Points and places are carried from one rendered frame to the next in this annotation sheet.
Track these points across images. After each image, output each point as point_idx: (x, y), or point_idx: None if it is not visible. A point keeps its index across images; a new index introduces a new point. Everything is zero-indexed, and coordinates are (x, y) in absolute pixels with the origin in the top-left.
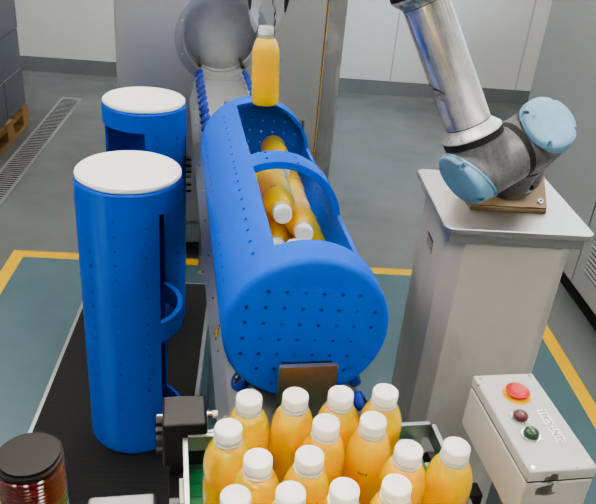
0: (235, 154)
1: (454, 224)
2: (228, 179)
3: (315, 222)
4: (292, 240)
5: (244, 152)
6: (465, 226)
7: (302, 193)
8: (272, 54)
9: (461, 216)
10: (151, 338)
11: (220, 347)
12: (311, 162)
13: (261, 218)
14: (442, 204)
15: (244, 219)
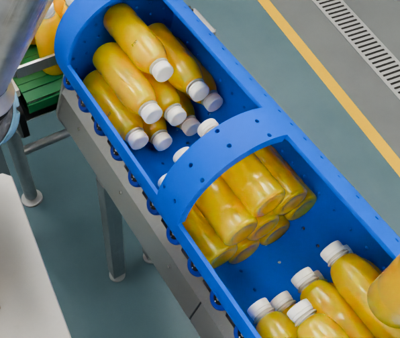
0: (313, 150)
1: None
2: (285, 113)
3: (192, 221)
4: (165, 63)
5: (300, 144)
6: None
7: (220, 209)
8: None
9: None
10: None
11: None
12: (213, 170)
13: (190, 22)
14: (19, 233)
15: (211, 35)
